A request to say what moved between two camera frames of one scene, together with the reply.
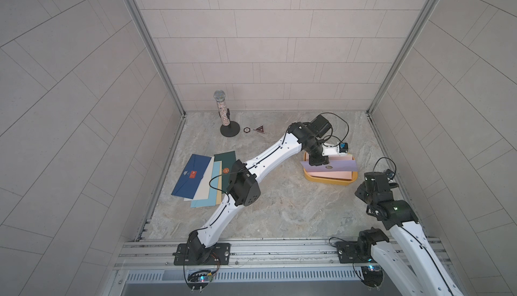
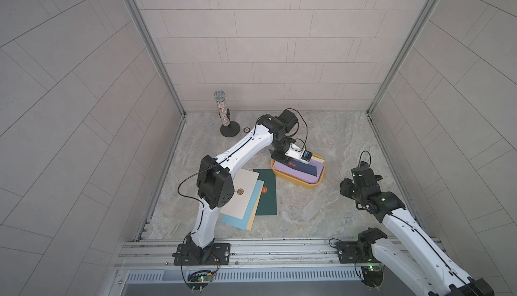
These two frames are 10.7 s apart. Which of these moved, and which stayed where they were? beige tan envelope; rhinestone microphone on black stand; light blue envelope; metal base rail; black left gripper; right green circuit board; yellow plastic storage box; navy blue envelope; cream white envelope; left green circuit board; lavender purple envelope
Moved: lavender purple envelope; cream white envelope; navy blue envelope; yellow plastic storage box; light blue envelope; beige tan envelope; black left gripper
Stayed: right green circuit board; metal base rail; rhinestone microphone on black stand; left green circuit board
